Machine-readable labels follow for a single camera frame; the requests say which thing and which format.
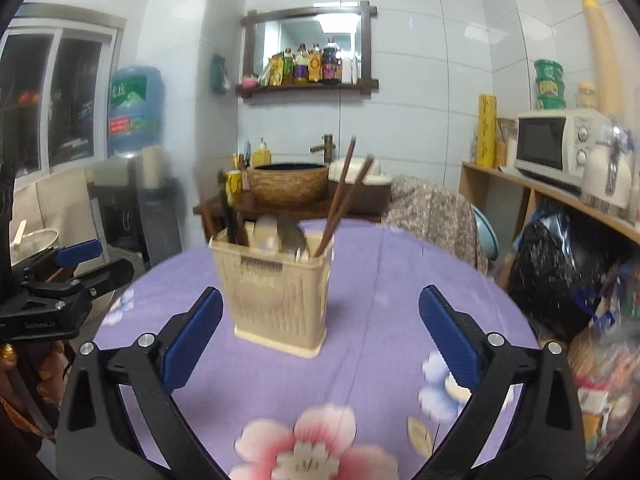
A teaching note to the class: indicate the stack of green noodle cups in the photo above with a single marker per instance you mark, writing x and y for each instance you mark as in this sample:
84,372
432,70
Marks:
549,85

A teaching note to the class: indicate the person's left hand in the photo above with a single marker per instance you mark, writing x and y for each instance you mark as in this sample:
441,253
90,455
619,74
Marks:
52,375

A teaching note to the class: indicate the yellow cup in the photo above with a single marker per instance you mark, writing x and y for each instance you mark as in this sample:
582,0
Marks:
234,187

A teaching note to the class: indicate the dark water dispenser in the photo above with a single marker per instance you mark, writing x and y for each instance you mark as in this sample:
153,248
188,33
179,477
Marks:
160,230

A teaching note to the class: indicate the yellow soap bottle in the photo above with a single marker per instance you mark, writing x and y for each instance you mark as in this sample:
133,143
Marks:
261,155

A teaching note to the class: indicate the window with grey frame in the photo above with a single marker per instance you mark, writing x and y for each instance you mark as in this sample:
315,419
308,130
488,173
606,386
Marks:
75,100

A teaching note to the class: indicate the purple floral tablecloth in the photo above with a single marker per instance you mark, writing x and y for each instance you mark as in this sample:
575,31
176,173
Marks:
375,285

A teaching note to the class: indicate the beige perforated utensil holder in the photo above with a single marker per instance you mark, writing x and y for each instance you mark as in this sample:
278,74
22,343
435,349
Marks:
280,300

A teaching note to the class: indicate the person's left forearm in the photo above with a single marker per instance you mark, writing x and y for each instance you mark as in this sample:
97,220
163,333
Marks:
15,440

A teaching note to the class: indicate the white microwave oven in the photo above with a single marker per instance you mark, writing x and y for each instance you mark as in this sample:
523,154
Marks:
540,145

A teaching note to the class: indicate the white and brown cooker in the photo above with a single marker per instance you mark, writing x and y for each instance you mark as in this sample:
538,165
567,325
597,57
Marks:
377,200

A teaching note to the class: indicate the white bowl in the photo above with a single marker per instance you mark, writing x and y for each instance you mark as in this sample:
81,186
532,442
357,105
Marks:
35,242

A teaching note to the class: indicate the blue water jug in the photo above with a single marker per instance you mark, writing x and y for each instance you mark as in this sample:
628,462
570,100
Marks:
135,110

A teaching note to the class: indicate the green hanging packet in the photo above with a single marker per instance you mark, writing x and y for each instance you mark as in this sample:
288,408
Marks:
220,72

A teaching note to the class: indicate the tall yellow box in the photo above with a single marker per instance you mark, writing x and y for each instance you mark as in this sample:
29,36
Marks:
486,130

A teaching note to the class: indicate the light blue plastic basin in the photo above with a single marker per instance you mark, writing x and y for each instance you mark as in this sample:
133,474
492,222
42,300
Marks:
487,235

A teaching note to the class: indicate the small pink item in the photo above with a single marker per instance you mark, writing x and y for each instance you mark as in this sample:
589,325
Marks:
248,81

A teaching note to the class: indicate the light wooden shelf unit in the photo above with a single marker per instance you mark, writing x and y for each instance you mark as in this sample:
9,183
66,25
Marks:
467,185

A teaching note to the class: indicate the row of condiment bottles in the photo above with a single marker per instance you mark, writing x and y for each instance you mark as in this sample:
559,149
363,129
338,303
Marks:
300,67

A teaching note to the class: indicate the bronze faucet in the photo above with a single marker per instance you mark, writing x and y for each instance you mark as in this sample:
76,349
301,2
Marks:
327,147

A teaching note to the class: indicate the brown wooden chopstick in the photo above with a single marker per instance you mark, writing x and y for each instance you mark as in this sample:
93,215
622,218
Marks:
357,182
342,180

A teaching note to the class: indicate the wooden framed mirror with shelf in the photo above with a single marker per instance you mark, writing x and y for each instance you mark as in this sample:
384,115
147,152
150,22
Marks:
310,30

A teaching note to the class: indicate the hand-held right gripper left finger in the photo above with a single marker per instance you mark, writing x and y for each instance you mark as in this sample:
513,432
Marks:
192,340

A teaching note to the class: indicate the plastic bag of packets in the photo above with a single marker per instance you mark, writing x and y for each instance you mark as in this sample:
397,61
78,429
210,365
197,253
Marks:
610,360

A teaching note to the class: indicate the woven brown wash basin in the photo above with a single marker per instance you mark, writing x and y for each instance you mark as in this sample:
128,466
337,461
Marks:
287,185

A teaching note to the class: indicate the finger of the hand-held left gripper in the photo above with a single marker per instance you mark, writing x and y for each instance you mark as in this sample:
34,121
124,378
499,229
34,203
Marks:
80,252
110,275

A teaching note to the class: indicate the tall beige roll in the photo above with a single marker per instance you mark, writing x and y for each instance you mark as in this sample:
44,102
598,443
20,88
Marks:
602,50

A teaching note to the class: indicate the black plastic bag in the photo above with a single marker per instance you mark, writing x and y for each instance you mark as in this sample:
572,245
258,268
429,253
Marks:
550,270

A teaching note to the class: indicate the grey floral cloth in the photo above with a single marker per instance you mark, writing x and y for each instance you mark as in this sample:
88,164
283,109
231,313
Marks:
435,215

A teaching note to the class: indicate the translucent plastic spoon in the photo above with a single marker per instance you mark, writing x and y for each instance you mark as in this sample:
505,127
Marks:
265,232

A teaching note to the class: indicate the dark wooden washstand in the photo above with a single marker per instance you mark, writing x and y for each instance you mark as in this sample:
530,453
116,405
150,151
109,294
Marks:
210,210

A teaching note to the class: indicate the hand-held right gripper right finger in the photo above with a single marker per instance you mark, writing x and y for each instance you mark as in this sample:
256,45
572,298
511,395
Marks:
450,340

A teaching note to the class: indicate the dark chopstick with gold band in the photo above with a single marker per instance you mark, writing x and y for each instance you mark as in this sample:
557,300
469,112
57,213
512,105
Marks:
227,225

